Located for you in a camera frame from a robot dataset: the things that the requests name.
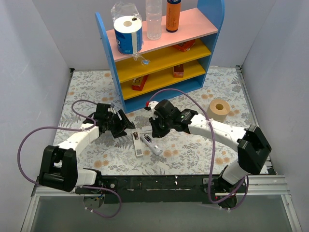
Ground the long white remote control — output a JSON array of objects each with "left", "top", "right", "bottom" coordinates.
[{"left": 132, "top": 130, "right": 143, "bottom": 158}]

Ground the small white display remote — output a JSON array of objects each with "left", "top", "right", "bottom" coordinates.
[{"left": 140, "top": 133, "right": 163, "bottom": 155}]

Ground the white battery cover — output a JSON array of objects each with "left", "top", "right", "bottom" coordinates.
[{"left": 157, "top": 161, "right": 169, "bottom": 172}]

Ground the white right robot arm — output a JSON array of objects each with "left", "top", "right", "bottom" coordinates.
[{"left": 146, "top": 100, "right": 272, "bottom": 192}]

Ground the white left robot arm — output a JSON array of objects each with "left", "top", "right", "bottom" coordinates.
[{"left": 38, "top": 103, "right": 135, "bottom": 193}]

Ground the floral table mat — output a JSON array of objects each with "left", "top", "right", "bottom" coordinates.
[{"left": 54, "top": 68, "right": 254, "bottom": 175}]

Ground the red box lower shelf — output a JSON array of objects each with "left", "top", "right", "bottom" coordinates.
[{"left": 131, "top": 75, "right": 148, "bottom": 91}]

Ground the orange box middle shelf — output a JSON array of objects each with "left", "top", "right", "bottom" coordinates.
[{"left": 173, "top": 64, "right": 184, "bottom": 78}]

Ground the orange box shelf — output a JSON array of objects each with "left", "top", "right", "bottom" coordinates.
[
  {"left": 173, "top": 64, "right": 184, "bottom": 78},
  {"left": 172, "top": 39, "right": 196, "bottom": 52}
]

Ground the brown paper roll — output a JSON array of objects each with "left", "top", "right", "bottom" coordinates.
[{"left": 207, "top": 99, "right": 230, "bottom": 123}]

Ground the blue shelf unit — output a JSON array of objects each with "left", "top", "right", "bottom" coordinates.
[{"left": 96, "top": 0, "right": 225, "bottom": 113}]

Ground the small plastic wrapper scrap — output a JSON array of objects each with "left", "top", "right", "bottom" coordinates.
[{"left": 132, "top": 53, "right": 150, "bottom": 65}]

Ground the orange box top shelf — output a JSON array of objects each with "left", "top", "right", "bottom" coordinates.
[{"left": 172, "top": 39, "right": 196, "bottom": 52}]

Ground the blue wrapped toilet paper roll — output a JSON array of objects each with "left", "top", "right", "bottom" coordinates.
[{"left": 111, "top": 2, "right": 143, "bottom": 55}]

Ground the clear plastic water bottle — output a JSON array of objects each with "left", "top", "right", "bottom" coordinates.
[{"left": 145, "top": 0, "right": 162, "bottom": 40}]

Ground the orange bottle black cap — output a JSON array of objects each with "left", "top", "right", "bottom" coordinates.
[{"left": 166, "top": 0, "right": 181, "bottom": 33}]

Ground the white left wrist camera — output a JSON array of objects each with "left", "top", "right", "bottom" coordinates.
[{"left": 108, "top": 103, "right": 117, "bottom": 114}]

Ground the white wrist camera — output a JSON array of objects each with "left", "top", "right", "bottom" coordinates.
[
  {"left": 144, "top": 101, "right": 158, "bottom": 114},
  {"left": 108, "top": 103, "right": 117, "bottom": 114}
]

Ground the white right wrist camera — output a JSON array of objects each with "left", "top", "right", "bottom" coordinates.
[{"left": 144, "top": 101, "right": 158, "bottom": 114}]

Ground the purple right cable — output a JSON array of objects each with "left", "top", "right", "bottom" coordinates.
[{"left": 146, "top": 88, "right": 249, "bottom": 210}]

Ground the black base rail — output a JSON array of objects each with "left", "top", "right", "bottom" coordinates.
[{"left": 75, "top": 174, "right": 211, "bottom": 204}]

